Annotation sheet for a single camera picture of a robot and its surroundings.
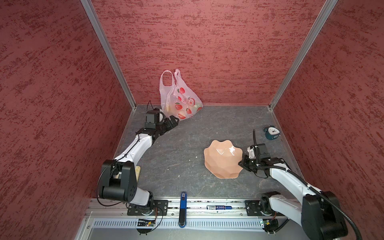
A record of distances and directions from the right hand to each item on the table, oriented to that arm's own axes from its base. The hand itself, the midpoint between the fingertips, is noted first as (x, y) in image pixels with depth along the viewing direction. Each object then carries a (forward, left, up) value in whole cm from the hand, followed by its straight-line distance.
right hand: (237, 166), depth 86 cm
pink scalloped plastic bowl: (+6, +9, -1) cm, 10 cm away
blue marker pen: (-20, +14, -1) cm, 25 cm away
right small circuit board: (-28, -11, -5) cm, 31 cm away
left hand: (+21, +37, +14) cm, 45 cm away
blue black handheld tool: (-21, +32, -1) cm, 38 cm away
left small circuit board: (-25, +52, -5) cm, 58 cm away
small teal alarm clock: (+23, -28, +1) cm, 36 cm away
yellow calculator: (0, +59, 0) cm, 59 cm away
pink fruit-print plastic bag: (+47, +36, +12) cm, 60 cm away
